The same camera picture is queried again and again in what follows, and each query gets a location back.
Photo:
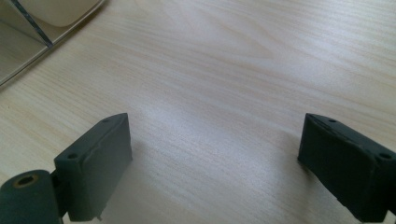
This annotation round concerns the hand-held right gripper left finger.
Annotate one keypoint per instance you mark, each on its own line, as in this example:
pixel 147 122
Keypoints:
pixel 93 165

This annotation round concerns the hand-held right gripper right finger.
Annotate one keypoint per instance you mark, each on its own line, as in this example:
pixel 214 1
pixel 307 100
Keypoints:
pixel 345 168

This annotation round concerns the beige compartment tray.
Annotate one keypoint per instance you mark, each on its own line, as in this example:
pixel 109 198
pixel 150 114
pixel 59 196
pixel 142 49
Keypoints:
pixel 18 53

